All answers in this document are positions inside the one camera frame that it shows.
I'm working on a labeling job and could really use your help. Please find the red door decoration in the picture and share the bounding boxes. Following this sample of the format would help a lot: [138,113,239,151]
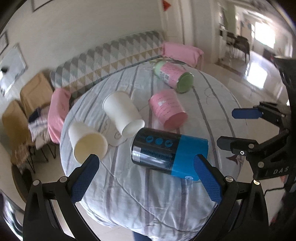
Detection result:
[162,0,171,11]

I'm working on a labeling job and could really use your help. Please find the tan folding chair far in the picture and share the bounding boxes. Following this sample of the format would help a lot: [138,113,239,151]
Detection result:
[2,100,35,173]

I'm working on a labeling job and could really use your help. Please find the diamond patterned sofa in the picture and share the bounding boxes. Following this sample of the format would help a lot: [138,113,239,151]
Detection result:
[50,30,164,102]

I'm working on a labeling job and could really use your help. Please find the white striped table cloth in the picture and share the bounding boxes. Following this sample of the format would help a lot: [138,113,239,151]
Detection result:
[60,62,247,240]

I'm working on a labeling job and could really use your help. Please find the tan folding chair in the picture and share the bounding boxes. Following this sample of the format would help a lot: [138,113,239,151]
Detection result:
[20,72,53,117]
[2,100,35,173]

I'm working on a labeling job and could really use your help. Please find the black and blue can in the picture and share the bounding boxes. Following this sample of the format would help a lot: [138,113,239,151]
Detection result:
[130,128,209,181]

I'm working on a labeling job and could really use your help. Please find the pink paper wrapped cup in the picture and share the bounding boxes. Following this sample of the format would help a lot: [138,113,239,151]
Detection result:
[149,89,188,131]

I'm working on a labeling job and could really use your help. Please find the black framed wall picture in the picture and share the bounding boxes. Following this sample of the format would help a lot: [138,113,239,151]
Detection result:
[31,0,53,12]

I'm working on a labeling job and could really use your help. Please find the pink armrest cover right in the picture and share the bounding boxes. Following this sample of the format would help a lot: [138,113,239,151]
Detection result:
[162,42,204,70]

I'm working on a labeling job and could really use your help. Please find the green and pink glass jar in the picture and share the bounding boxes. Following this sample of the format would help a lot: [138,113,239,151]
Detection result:
[154,60,194,93]

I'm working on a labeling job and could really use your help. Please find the dark dining chairs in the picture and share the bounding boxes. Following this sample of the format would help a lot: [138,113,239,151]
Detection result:
[226,32,250,63]

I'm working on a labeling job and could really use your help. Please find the white door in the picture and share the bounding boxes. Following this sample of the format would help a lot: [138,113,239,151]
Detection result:
[159,0,184,44]

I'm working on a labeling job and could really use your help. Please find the cream paper cup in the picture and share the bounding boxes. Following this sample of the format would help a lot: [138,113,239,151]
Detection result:
[68,122,108,164]

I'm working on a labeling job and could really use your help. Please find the white paper cup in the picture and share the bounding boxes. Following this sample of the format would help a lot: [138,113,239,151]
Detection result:
[102,91,145,138]

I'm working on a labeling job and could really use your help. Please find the wall whiteboard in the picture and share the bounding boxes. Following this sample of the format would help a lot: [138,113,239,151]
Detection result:
[1,44,28,96]

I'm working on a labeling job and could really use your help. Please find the pink armrest cover left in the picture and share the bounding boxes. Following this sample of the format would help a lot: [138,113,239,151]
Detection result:
[48,88,71,144]

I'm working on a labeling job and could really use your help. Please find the tan folding chair near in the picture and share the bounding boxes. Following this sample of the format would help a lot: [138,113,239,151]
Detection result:
[20,72,53,117]

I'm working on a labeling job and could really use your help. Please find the pink armrest cover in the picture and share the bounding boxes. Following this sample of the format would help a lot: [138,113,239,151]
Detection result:
[48,88,71,144]
[162,42,204,70]

